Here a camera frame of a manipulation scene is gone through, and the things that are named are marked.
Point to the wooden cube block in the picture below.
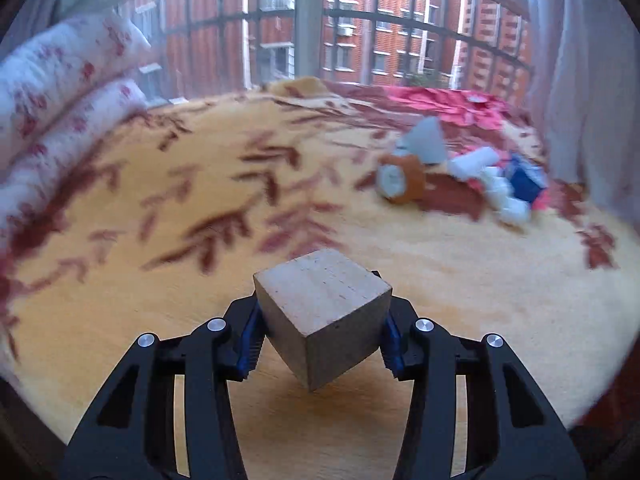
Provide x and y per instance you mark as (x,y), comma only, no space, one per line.
(320,310)

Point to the grey window frame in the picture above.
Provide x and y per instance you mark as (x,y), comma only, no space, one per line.
(307,20)

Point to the brown round clock toy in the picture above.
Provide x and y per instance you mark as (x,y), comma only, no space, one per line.
(405,180)

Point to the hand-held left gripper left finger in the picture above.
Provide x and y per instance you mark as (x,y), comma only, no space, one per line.
(247,355)

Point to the metal window security bars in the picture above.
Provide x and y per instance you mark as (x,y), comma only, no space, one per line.
(400,21)

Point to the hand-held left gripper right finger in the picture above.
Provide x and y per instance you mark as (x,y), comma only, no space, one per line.
(392,350)

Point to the blue white box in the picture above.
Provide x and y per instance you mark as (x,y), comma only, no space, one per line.
(525,182)

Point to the rolled white floral quilt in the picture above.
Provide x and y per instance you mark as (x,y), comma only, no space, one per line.
(50,85)

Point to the white small blocks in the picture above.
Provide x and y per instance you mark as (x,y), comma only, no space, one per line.
(507,202)

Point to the yellow floral plush blanket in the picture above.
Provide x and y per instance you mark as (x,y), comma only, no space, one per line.
(150,285)

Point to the pale grey plastic piece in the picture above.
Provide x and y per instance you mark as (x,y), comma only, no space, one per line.
(427,140)

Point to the small white paper piece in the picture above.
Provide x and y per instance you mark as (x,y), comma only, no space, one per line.
(477,98)

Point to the white curtain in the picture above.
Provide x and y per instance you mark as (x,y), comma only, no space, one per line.
(575,85)

